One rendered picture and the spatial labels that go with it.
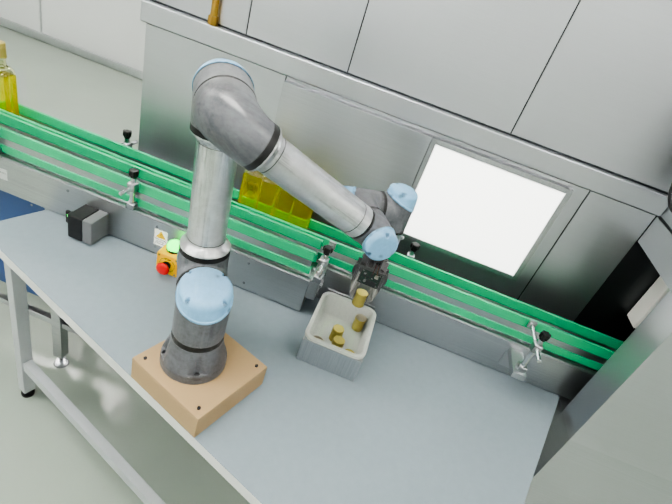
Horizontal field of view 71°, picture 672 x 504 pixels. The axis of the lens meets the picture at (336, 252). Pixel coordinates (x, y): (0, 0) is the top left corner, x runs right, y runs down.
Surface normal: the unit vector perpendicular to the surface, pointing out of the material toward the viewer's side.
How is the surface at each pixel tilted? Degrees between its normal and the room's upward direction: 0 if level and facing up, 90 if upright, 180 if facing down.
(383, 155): 90
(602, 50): 90
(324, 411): 0
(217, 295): 7
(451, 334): 90
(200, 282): 7
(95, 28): 90
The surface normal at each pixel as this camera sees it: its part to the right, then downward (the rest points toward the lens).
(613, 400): -0.24, 0.48
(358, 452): 0.29, -0.79
